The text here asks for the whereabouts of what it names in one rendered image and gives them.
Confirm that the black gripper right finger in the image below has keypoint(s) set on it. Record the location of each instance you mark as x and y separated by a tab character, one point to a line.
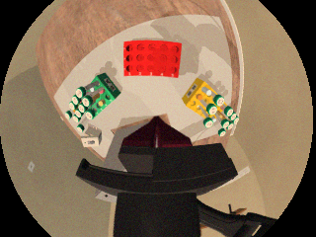
170	137

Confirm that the yellow test tube rack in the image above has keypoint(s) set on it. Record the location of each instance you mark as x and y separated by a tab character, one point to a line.
195	89

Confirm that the beige bench mat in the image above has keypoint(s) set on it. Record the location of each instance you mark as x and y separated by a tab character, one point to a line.
205	55

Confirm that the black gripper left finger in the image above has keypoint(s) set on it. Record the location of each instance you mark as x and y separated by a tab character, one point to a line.
145	136

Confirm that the green test tube rack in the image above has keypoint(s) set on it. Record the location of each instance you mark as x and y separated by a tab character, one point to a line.
111	90

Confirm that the red test tube rack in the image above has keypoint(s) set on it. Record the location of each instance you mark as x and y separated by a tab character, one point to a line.
132	49

